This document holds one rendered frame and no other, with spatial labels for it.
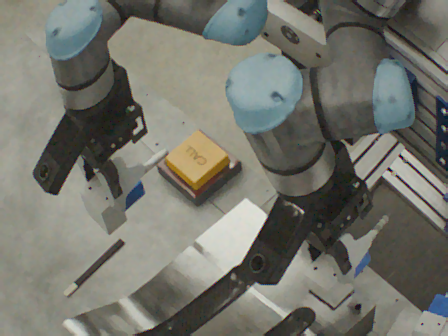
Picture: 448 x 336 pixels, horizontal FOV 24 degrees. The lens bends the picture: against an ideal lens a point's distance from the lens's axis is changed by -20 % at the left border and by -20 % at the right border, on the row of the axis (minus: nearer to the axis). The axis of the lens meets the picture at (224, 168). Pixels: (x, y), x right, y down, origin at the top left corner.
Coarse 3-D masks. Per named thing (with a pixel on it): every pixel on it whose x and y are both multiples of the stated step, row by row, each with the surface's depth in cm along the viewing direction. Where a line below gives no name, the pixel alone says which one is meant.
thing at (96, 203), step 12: (156, 156) 155; (144, 168) 155; (96, 180) 152; (84, 192) 151; (96, 192) 151; (132, 192) 152; (144, 192) 154; (84, 204) 153; (96, 204) 150; (108, 204) 149; (132, 204) 154; (96, 216) 152; (108, 216) 151; (120, 216) 153; (108, 228) 152
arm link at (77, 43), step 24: (72, 0) 125; (96, 0) 124; (48, 24) 123; (72, 24) 122; (96, 24) 124; (120, 24) 129; (48, 48) 125; (72, 48) 124; (96, 48) 126; (72, 72) 127; (96, 72) 129
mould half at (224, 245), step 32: (224, 224) 154; (256, 224) 153; (192, 256) 152; (224, 256) 151; (160, 288) 150; (192, 288) 150; (256, 288) 148; (288, 288) 147; (96, 320) 144; (128, 320) 146; (160, 320) 147; (224, 320) 146; (256, 320) 145; (320, 320) 143; (352, 320) 142
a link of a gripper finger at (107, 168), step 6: (96, 156) 141; (102, 156) 141; (102, 162) 140; (108, 162) 141; (102, 168) 141; (108, 168) 141; (114, 168) 141; (102, 174) 143; (108, 174) 141; (114, 174) 142; (108, 180) 142; (114, 180) 142; (108, 186) 144; (114, 186) 143; (120, 186) 145; (114, 192) 144; (120, 192) 146; (114, 198) 145
